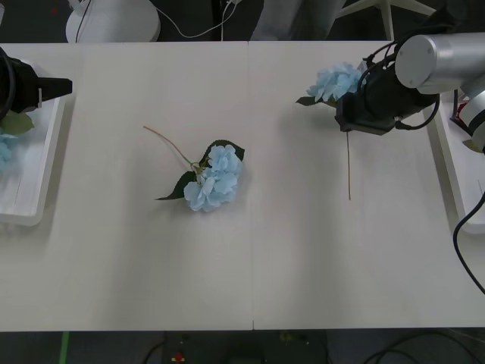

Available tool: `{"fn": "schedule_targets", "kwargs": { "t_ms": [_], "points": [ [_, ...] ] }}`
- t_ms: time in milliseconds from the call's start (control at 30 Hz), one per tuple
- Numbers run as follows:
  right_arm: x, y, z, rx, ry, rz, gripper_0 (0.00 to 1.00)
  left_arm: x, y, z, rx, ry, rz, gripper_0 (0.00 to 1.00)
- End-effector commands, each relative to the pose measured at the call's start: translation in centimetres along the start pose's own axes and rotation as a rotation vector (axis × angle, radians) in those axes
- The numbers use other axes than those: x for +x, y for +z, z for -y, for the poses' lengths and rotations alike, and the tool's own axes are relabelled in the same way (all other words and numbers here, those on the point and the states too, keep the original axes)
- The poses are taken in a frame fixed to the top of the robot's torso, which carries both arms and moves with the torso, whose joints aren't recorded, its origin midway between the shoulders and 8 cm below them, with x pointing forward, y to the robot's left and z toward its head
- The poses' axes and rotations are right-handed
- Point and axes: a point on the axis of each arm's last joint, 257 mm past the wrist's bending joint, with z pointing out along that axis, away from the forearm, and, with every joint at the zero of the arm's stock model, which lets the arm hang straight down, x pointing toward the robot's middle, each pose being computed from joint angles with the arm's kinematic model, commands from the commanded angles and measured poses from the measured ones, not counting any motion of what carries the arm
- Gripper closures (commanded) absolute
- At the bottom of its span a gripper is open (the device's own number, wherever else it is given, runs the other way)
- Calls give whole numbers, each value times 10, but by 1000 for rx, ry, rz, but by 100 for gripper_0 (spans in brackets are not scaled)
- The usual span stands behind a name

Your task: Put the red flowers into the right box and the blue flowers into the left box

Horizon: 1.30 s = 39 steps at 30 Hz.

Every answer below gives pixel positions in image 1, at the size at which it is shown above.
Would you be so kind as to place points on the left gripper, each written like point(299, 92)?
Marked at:
point(24, 85)

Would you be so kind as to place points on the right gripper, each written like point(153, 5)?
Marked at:
point(363, 113)

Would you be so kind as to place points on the pale blue artificial flower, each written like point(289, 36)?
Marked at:
point(335, 81)
point(216, 178)
point(5, 151)

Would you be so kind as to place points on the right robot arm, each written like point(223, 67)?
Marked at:
point(435, 60)

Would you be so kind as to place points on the white round machine base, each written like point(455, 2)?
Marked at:
point(113, 22)

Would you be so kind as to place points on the white swivel chair base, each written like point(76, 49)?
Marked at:
point(388, 22)

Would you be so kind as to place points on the shallow white box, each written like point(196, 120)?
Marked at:
point(30, 182)
point(451, 182)

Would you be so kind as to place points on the person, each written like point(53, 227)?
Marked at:
point(288, 19)

